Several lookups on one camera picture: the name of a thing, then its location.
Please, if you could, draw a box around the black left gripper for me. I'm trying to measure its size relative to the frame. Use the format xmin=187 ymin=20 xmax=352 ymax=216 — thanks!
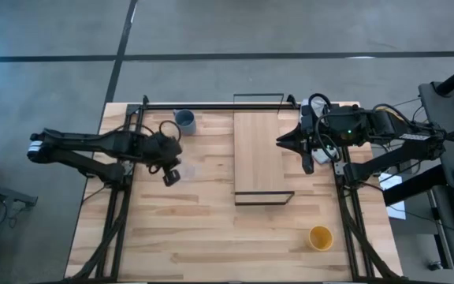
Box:
xmin=142 ymin=132 xmax=184 ymax=175

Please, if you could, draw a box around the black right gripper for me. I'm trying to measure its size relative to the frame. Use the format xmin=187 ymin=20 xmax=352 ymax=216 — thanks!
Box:
xmin=276 ymin=104 xmax=333 ymax=155

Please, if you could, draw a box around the clear glass mug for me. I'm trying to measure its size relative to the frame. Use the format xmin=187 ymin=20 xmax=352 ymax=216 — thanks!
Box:
xmin=178 ymin=160 xmax=203 ymax=181

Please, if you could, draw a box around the grey ribbed mug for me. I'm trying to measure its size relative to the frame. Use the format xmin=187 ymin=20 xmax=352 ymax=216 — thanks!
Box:
xmin=173 ymin=108 xmax=197 ymax=136

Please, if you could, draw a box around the yellow ribbed cup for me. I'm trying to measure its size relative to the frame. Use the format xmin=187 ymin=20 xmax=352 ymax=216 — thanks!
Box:
xmin=307 ymin=225 xmax=334 ymax=252

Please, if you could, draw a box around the white paper sheet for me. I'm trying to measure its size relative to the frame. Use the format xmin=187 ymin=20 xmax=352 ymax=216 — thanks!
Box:
xmin=378 ymin=172 xmax=407 ymax=221

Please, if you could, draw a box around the black slanted beam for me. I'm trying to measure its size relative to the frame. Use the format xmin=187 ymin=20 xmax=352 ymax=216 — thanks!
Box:
xmin=382 ymin=164 xmax=448 ymax=207

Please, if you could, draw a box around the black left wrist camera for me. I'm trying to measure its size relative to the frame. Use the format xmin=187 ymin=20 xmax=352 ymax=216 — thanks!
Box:
xmin=162 ymin=168 xmax=181 ymax=188

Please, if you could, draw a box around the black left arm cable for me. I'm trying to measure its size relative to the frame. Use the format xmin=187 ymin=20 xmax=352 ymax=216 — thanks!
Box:
xmin=158 ymin=120 xmax=183 ymax=145

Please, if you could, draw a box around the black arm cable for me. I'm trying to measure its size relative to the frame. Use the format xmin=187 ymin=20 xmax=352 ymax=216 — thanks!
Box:
xmin=308 ymin=93 xmax=333 ymax=116
xmin=158 ymin=120 xmax=183 ymax=145

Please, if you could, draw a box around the wooden shelf black metal frame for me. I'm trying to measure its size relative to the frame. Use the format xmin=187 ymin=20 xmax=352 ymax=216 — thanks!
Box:
xmin=233 ymin=92 xmax=296 ymax=207

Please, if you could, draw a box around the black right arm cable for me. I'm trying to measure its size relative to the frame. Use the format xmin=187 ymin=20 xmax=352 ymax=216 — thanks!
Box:
xmin=308 ymin=93 xmax=333 ymax=116

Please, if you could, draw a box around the black table rig frame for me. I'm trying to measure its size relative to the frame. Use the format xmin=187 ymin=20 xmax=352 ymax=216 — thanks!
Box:
xmin=67 ymin=94 xmax=404 ymax=284

